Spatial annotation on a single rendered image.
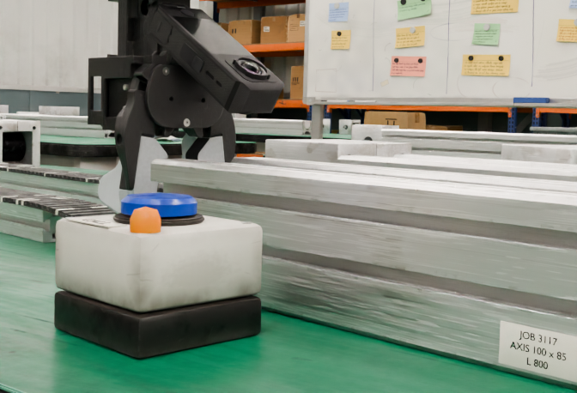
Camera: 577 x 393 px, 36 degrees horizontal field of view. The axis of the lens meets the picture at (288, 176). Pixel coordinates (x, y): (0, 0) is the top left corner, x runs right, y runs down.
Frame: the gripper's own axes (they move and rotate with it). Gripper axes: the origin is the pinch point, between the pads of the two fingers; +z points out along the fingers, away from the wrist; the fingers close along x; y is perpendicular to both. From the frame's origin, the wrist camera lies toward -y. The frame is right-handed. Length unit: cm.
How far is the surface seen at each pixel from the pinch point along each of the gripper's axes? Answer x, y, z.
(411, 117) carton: -367, 262, -9
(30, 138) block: -36, 90, -4
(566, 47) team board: -275, 118, -38
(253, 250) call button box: 9.9, -19.4, -2.7
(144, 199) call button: 14.6, -16.2, -5.3
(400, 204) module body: 5.1, -25.2, -5.4
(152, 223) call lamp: 16.2, -19.1, -4.5
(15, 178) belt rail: -17, 58, 0
